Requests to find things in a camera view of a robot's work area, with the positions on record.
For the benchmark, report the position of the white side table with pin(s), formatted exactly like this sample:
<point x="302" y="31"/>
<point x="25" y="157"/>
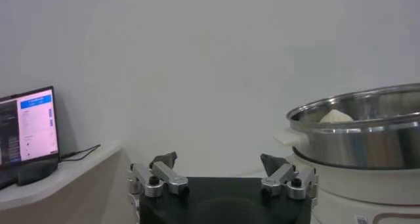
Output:
<point x="82" y="186"/>

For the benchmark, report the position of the open laptop white screen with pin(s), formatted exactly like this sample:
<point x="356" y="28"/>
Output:
<point x="33" y="126"/>

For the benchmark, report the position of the white electric cooker pot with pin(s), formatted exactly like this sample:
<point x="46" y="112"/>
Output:
<point x="361" y="189"/>

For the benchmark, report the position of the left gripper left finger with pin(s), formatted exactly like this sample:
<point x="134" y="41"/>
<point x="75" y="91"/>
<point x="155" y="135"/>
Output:
<point x="170" y="176"/>

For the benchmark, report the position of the white steamed baozi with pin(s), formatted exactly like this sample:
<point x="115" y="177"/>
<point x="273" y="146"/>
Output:
<point x="336" y="117"/>

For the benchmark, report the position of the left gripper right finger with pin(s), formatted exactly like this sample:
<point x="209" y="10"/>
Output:
<point x="282" y="176"/>

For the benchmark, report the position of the stainless steel steamer basket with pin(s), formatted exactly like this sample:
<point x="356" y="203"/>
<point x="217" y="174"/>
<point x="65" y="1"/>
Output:
<point x="361" y="146"/>

